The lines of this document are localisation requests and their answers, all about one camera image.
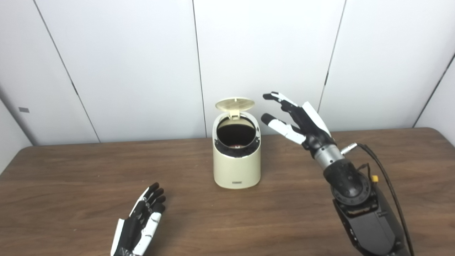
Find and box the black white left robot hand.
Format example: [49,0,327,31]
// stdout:
[110,182,166,256]

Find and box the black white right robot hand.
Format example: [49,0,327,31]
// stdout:
[261,91,336,159]

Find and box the cream round bin lid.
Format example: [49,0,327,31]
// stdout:
[215,97,255,119]

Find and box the cream-colored bin body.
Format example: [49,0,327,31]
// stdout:
[213,111,261,189]

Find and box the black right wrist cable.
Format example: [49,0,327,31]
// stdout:
[341,142,414,256]

